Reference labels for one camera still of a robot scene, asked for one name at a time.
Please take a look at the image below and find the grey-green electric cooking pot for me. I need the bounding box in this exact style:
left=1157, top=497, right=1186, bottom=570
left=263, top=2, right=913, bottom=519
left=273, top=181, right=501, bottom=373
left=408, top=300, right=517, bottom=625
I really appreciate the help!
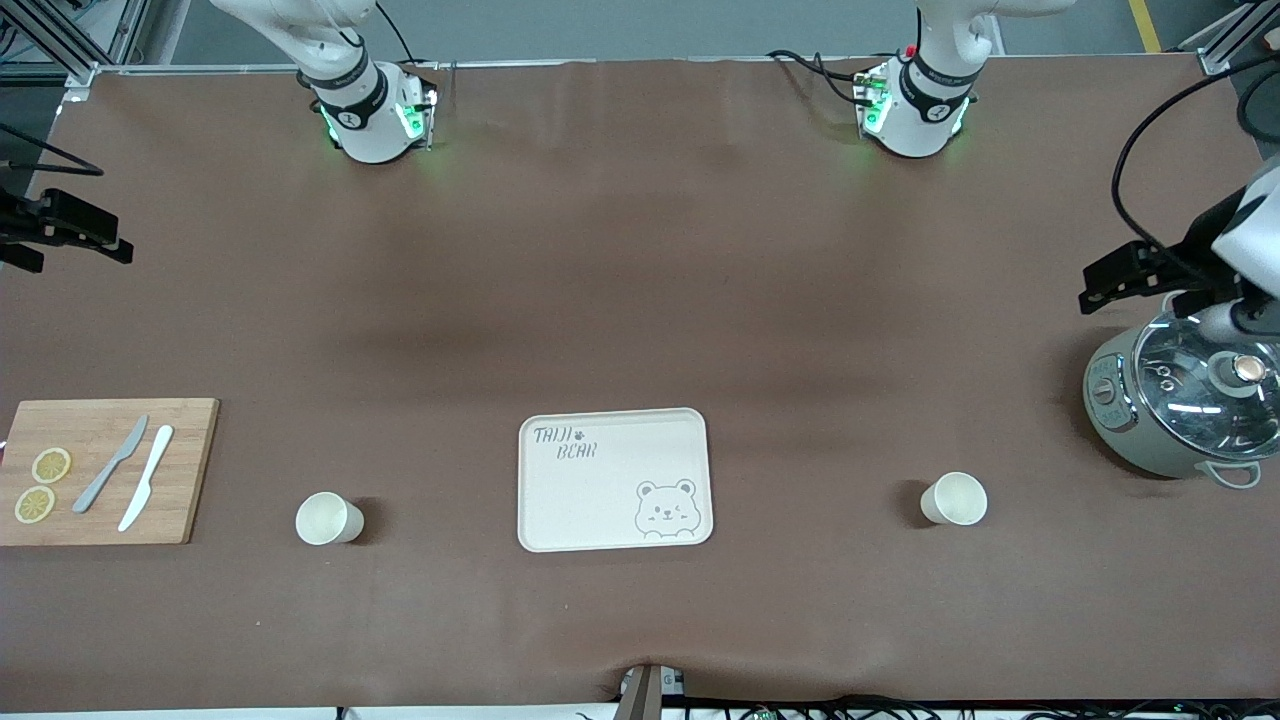
left=1083, top=305, right=1280, bottom=489

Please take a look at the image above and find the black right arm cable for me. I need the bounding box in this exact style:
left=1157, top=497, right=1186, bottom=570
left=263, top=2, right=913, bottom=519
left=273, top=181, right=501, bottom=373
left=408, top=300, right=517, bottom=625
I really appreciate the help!
left=0, top=124, right=105, bottom=177

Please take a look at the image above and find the black right base cable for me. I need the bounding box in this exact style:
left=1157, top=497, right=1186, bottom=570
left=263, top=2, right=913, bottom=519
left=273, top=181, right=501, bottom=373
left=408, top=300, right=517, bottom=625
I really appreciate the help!
left=374, top=0, right=417, bottom=67

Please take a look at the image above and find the aluminium frame profile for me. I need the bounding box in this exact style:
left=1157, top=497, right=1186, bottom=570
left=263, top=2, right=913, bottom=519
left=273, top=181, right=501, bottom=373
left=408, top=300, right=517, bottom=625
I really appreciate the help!
left=0, top=0, right=151, bottom=87
left=1180, top=0, right=1280, bottom=77

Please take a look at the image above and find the white plastic knife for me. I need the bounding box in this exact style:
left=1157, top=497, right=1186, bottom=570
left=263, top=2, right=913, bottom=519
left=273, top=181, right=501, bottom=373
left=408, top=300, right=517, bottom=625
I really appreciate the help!
left=118, top=425, right=175, bottom=532

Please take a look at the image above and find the black left base cable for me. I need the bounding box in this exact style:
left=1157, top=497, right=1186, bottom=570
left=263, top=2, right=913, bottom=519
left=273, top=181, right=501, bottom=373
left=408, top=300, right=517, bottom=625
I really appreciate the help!
left=767, top=49, right=873, bottom=103

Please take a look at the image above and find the white plastic cup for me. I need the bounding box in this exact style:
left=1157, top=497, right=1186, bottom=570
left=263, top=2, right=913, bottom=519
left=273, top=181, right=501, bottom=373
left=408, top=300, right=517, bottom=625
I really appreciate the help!
left=920, top=472, right=989, bottom=527
left=295, top=491, right=365, bottom=547

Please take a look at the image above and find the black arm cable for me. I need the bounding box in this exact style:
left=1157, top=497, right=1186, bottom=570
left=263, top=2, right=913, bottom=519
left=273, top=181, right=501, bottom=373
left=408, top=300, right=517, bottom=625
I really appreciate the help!
left=0, top=124, right=105, bottom=177
left=1111, top=55, right=1280, bottom=276

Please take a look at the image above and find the black base cable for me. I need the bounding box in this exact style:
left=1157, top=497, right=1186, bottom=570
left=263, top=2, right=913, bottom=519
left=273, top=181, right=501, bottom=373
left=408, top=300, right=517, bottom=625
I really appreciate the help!
left=374, top=0, right=417, bottom=67
left=767, top=49, right=873, bottom=103

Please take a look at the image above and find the cream tray with bear print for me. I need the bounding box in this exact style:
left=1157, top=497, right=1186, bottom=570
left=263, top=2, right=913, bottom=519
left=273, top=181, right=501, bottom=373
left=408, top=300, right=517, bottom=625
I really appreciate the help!
left=517, top=407, right=715, bottom=553

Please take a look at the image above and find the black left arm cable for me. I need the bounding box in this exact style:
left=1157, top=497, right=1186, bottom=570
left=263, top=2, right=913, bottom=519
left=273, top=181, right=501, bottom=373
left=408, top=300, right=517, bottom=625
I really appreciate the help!
left=1111, top=55, right=1280, bottom=276

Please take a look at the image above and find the grey plastic knife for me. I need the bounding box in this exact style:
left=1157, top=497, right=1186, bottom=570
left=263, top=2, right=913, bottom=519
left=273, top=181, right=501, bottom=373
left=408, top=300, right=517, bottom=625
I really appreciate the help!
left=72, top=415, right=149, bottom=514

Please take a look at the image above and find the bamboo cutting board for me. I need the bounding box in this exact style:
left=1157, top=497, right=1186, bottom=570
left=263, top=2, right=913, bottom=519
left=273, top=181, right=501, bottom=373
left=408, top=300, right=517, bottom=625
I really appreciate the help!
left=0, top=398, right=221, bottom=547

